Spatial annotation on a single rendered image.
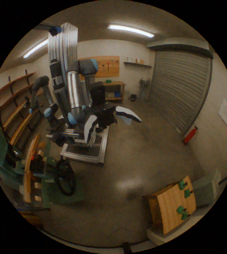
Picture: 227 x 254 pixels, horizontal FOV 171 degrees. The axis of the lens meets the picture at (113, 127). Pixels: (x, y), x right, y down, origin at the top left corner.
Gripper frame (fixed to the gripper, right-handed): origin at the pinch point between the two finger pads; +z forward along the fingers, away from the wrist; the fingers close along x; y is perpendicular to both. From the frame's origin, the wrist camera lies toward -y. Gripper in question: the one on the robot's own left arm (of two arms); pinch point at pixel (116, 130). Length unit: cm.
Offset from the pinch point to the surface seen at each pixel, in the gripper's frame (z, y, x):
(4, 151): -7, -7, 61
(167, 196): 50, 76, -32
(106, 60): -308, -36, -98
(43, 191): 6, 27, 58
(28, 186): 4, 21, 73
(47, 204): 16, 29, 59
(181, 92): -77, 46, -236
